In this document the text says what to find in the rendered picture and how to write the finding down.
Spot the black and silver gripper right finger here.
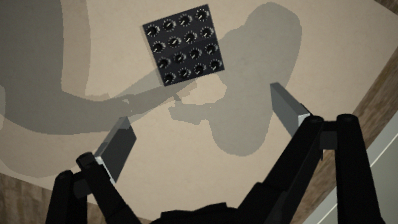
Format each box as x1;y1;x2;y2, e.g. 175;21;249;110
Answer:
222;82;386;224

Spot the black knob box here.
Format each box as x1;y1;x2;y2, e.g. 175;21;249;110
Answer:
143;4;224;86

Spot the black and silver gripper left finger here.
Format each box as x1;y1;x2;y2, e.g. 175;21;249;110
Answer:
45;116;142;224

